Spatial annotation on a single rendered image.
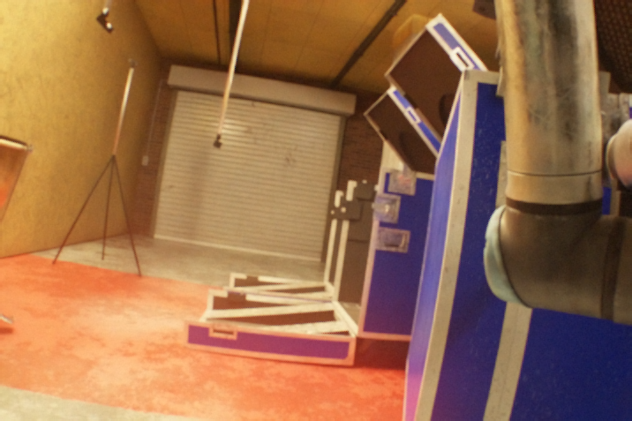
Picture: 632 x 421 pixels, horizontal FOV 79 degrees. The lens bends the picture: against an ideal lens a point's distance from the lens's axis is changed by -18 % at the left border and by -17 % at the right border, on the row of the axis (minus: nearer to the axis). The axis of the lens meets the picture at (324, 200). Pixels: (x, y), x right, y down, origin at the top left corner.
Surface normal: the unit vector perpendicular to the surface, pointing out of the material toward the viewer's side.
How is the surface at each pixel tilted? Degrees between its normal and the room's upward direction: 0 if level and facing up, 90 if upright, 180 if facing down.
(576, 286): 113
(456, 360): 90
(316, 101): 90
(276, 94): 90
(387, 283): 90
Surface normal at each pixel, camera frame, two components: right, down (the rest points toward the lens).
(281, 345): 0.12, -0.04
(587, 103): 0.25, 0.16
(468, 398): -0.19, -0.07
